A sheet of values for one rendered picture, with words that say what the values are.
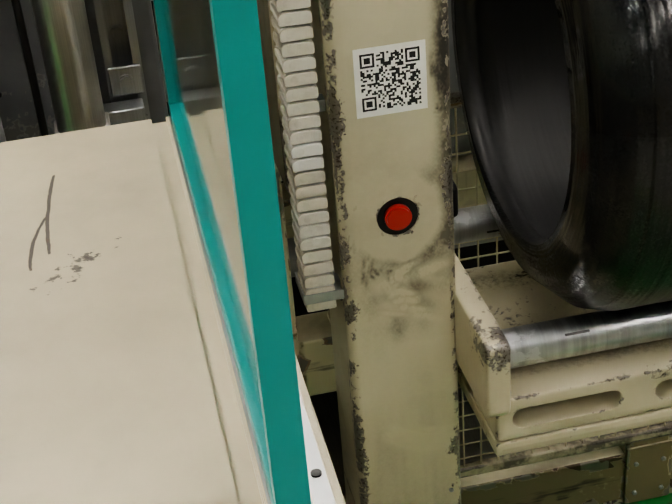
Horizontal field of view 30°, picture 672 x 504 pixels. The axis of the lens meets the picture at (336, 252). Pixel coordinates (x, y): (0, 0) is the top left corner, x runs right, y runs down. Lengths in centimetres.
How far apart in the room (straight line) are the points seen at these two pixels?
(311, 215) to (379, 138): 11
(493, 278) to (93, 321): 94
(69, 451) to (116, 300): 16
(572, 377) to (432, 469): 24
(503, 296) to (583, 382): 29
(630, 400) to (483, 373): 19
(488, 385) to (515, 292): 35
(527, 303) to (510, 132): 23
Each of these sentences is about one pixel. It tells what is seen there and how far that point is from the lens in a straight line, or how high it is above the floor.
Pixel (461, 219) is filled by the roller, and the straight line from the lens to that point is 163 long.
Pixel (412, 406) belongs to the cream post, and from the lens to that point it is 150.
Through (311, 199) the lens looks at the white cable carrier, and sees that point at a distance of 133.
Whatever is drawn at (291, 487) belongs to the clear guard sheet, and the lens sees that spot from 65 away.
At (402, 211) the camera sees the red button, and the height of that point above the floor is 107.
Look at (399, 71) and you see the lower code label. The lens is 128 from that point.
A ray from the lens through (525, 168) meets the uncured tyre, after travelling 166.
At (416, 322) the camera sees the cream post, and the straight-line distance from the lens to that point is 143.
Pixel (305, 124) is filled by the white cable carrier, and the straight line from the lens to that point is 129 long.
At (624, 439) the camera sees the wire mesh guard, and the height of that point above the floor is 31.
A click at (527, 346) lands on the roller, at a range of 140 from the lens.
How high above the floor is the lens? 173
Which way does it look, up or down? 31 degrees down
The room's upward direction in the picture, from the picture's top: 5 degrees counter-clockwise
